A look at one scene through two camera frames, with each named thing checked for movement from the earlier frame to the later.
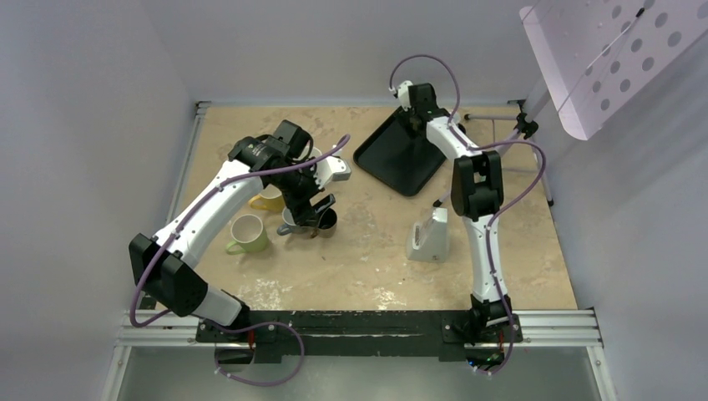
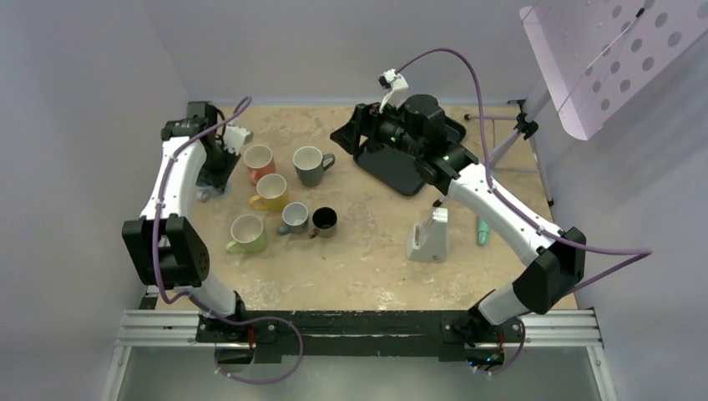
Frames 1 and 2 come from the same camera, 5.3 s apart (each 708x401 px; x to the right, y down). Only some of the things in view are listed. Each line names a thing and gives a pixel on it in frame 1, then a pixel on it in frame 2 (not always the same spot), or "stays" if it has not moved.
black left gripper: x=301 y=205 -> x=219 y=180
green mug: x=249 y=235 stays
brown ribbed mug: x=326 y=227 stays
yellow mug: x=270 y=199 stays
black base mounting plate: x=360 y=335 stays
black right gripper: x=412 y=132 -> x=369 y=119
